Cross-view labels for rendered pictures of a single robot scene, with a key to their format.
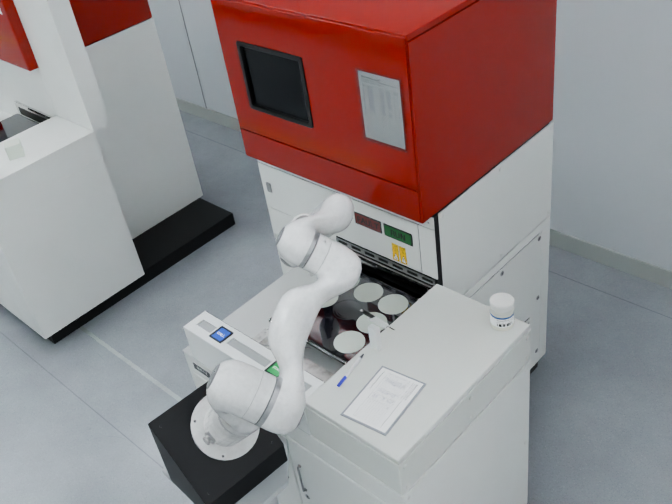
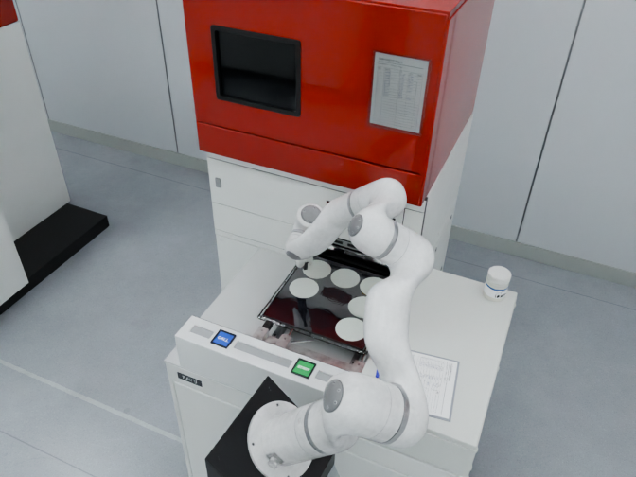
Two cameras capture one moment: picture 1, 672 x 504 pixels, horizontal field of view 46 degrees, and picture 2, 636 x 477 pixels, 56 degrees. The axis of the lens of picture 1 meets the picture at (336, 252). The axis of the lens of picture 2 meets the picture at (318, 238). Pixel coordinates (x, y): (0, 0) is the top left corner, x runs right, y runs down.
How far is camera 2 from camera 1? 1.00 m
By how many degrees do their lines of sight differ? 20
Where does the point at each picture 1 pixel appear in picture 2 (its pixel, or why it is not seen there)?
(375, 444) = (445, 432)
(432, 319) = (430, 297)
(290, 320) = (397, 318)
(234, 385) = (369, 403)
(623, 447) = (516, 384)
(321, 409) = not seen: hidden behind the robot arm
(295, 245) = (379, 234)
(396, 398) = (440, 380)
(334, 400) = not seen: hidden behind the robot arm
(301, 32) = (306, 12)
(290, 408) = (422, 417)
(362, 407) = not seen: hidden behind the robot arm
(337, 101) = (339, 86)
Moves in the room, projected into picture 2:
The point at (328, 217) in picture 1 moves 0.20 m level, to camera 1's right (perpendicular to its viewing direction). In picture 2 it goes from (397, 202) to (466, 185)
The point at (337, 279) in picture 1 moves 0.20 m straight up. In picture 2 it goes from (423, 267) to (435, 194)
